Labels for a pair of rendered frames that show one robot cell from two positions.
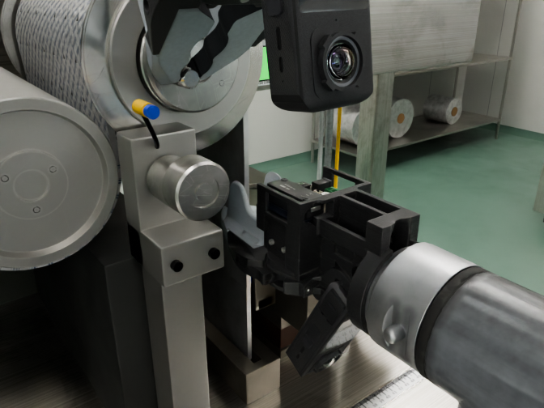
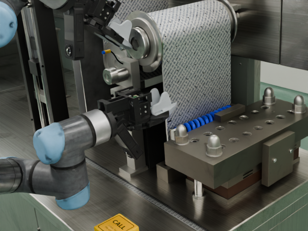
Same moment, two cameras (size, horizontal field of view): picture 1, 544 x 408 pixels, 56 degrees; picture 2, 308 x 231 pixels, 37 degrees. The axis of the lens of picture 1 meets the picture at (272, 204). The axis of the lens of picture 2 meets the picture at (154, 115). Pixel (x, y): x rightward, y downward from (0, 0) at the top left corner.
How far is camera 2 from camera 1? 1.10 m
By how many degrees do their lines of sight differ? 80
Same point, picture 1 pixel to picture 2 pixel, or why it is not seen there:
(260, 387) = (161, 174)
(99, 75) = not seen: hidden behind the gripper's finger
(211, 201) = (109, 80)
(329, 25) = (68, 42)
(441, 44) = not seen: outside the picture
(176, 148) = (126, 66)
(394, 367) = (186, 212)
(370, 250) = (101, 107)
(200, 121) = (143, 63)
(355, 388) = (170, 201)
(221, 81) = (140, 52)
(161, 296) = not seen: hidden behind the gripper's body
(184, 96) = (132, 52)
